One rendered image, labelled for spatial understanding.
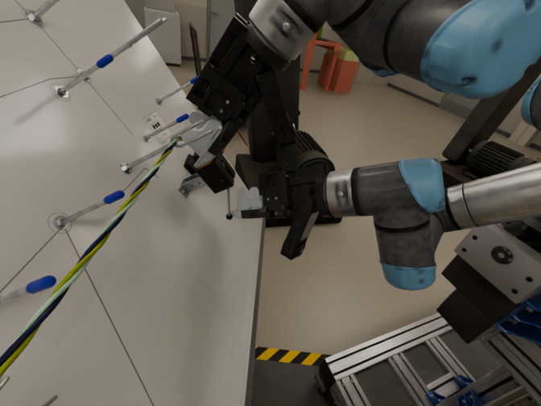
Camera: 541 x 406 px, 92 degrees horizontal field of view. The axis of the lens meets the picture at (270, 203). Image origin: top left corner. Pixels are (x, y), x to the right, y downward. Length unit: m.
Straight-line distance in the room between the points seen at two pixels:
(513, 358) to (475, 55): 0.73
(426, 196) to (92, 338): 0.40
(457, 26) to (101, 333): 0.42
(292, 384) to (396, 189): 1.25
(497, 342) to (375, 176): 0.60
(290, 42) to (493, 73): 0.20
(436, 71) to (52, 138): 0.39
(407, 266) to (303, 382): 1.16
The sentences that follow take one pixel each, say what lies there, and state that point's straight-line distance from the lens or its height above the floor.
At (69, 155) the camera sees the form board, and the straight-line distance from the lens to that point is 0.38.
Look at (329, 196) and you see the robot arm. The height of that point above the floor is 1.18.
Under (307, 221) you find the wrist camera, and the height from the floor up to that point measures 1.12.
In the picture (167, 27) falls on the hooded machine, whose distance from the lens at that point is 6.57.
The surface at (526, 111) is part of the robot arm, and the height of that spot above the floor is 1.30.
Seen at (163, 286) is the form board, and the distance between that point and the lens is 0.40.
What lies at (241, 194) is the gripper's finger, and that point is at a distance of 0.50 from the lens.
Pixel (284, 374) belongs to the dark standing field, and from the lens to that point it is 1.51.
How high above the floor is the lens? 1.39
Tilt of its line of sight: 37 degrees down
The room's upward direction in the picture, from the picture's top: 12 degrees clockwise
